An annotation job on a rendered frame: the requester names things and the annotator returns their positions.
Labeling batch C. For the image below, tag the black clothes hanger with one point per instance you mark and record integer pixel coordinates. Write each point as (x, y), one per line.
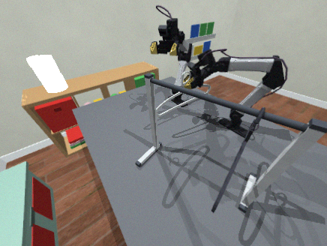
(247, 137)

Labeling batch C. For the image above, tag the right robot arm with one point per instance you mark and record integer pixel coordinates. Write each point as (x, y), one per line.
(171, 31)

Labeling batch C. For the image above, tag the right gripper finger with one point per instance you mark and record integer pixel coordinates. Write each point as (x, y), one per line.
(153, 48)
(173, 50)

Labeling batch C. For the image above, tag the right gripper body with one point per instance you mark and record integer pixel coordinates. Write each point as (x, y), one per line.
(165, 46)

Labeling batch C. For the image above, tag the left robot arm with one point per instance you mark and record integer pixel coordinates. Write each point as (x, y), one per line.
(273, 79)

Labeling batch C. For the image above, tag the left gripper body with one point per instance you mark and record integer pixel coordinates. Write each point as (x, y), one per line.
(198, 81)

